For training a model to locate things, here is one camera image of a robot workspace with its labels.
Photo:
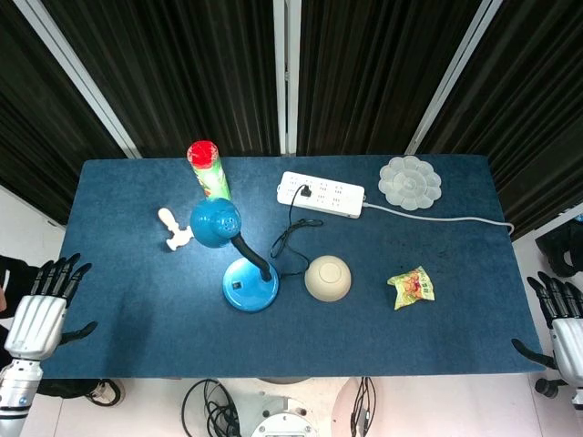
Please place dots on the green chip can red lid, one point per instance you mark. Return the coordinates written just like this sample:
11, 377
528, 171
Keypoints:
209, 170

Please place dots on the blue desk lamp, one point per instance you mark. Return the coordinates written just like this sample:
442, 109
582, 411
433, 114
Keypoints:
237, 255

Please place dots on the beige upturned bowl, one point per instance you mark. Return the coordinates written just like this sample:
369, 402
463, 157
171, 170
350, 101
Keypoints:
328, 277

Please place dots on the white power strip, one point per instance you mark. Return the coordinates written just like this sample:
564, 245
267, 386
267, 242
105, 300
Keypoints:
321, 194

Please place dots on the white partition frame post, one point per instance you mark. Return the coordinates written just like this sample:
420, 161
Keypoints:
451, 75
287, 77
75, 75

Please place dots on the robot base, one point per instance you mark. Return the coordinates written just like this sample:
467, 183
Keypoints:
282, 416

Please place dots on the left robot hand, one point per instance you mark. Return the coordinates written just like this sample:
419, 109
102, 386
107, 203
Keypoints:
35, 315

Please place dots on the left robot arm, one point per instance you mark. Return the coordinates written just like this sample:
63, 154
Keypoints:
16, 393

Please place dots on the yellow snack bag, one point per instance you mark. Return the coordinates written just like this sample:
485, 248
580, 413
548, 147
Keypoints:
412, 287

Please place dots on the black and white shoe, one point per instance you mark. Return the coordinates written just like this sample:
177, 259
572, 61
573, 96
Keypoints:
102, 391

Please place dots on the black bag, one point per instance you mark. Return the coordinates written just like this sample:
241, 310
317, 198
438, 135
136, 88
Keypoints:
561, 248

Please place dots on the blue table mat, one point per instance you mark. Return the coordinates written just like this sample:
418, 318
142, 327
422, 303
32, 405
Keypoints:
291, 337

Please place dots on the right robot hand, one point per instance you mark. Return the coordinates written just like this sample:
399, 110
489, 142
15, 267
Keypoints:
565, 332

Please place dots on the clear flower-shaped plastic tray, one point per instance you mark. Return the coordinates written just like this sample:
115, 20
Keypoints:
410, 182

